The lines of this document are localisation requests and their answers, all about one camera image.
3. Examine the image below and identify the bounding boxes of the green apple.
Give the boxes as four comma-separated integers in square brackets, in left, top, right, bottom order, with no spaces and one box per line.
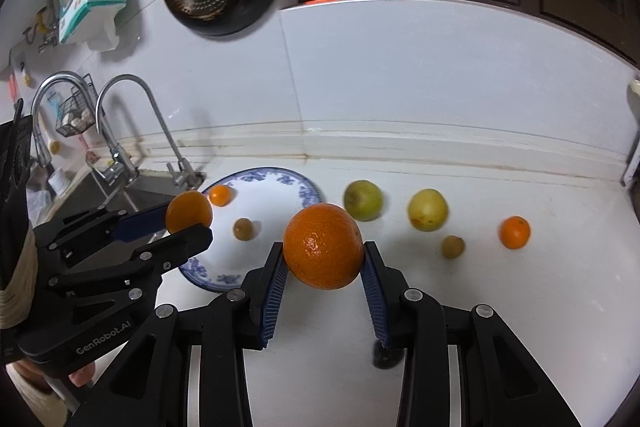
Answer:
[343,180,384,222]

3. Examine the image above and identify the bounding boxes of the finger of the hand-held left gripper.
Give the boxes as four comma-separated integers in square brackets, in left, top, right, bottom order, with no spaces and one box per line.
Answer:
[32,201,173,265]
[47,224,215,303]

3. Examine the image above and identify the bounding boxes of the medium orange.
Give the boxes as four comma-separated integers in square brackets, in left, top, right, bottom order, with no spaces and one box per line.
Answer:
[165,191,214,235]

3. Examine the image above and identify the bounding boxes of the large chrome kitchen faucet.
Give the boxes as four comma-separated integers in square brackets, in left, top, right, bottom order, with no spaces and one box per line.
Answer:
[30,73,141,188]

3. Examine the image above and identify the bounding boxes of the stainless steel sink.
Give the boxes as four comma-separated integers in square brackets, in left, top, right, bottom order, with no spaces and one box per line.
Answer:
[30,169,201,238]

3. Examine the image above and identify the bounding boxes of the blue patterned white plate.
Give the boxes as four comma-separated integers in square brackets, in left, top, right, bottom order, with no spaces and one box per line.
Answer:
[178,167,323,293]

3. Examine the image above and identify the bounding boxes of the person's left hand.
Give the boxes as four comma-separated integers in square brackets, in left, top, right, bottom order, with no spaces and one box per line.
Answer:
[67,354,97,389]

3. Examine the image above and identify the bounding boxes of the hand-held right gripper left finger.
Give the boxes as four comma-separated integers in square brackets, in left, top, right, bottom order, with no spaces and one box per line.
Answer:
[67,241,291,427]

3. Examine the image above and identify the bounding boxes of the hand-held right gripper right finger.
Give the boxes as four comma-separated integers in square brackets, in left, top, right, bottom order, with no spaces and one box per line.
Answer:
[361,239,583,427]

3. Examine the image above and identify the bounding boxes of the small tangerine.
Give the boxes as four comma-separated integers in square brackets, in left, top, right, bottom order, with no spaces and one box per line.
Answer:
[498,216,532,250]
[208,185,233,208]

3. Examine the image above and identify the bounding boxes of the white cup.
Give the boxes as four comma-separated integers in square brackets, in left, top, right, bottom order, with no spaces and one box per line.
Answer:
[47,169,71,198]

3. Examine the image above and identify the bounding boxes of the slim gooseneck faucet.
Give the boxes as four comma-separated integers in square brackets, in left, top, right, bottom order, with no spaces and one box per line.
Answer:
[95,74,206,188]

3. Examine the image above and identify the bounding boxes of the white dish rack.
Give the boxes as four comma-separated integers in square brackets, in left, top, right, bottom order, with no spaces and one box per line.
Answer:
[621,142,640,188]

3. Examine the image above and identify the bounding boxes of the brass wall taps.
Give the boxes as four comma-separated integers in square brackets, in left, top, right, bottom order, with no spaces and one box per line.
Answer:
[25,0,58,52]

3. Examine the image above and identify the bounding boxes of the large orange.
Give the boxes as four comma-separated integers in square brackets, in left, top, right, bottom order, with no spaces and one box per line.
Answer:
[283,203,365,291]

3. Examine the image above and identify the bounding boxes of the yellow-green apple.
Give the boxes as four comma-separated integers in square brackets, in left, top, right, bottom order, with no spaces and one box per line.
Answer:
[407,188,449,233]

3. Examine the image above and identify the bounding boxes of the black wire basket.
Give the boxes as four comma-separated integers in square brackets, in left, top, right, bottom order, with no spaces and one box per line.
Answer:
[55,87,98,138]

